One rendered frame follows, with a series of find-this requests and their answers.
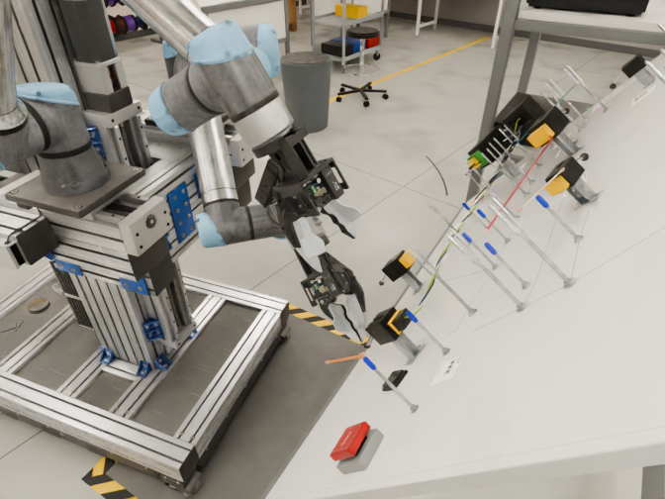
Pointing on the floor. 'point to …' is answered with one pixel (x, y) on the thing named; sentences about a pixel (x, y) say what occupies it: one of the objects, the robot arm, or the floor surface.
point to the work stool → (362, 61)
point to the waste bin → (307, 88)
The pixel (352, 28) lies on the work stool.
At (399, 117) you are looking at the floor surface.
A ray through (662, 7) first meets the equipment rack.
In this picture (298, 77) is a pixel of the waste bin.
